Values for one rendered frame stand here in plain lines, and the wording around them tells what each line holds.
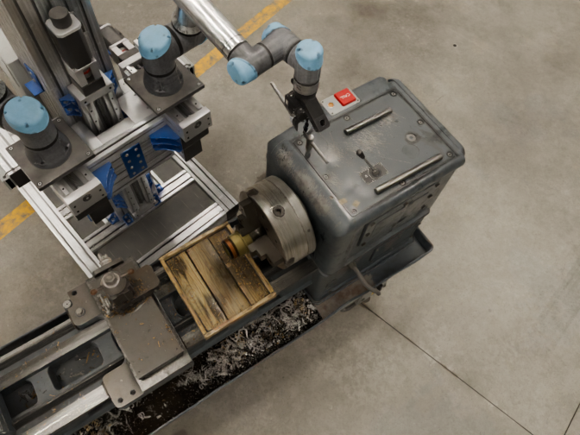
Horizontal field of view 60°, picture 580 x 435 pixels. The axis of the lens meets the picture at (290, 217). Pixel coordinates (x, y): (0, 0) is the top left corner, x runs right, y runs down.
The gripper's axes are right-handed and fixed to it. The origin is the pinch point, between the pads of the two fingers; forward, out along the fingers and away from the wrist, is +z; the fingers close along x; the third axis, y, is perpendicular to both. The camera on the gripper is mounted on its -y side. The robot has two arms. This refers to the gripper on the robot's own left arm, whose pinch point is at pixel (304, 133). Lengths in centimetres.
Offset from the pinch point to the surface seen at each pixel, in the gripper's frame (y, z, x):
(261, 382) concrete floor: -42, 135, 42
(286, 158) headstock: 0.7, 11.2, 5.9
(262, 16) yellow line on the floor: 180, 135, -100
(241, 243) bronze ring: -13.8, 23.3, 33.1
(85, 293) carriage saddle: 8, 44, 86
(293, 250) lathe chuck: -26.3, 20.6, 20.4
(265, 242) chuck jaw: -17.1, 24.8, 25.5
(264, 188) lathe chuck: -4.6, 13.2, 18.0
